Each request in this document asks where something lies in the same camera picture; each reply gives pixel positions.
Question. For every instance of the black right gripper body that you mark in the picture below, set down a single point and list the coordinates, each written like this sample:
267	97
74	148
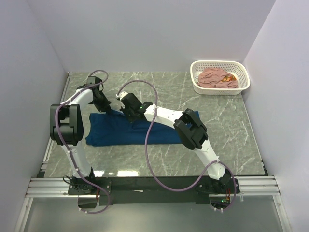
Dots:
129	114

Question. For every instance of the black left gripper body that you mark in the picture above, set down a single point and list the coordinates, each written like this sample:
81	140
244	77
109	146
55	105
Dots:
102	103

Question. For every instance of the blue printed t-shirt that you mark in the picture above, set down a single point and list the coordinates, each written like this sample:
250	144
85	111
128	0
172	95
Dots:
115	129

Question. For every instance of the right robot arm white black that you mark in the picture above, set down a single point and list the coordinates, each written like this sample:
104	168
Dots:
192	134

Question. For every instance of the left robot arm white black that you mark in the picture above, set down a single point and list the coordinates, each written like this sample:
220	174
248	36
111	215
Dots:
67	129

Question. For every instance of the white perforated plastic basket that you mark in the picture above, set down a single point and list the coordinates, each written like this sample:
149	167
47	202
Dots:
233	67

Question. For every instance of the pink t-shirt in basket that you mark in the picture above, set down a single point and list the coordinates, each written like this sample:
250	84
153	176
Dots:
216	78

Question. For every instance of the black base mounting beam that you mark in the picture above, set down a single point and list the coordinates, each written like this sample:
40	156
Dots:
128	190

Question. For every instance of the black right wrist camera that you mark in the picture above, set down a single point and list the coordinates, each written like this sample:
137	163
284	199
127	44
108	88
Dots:
128	100

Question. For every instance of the aluminium rail at table edge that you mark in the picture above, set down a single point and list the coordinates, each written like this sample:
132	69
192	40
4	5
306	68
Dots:
46	157

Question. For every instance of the aluminium front frame rail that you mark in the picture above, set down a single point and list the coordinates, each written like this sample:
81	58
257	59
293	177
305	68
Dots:
249	186

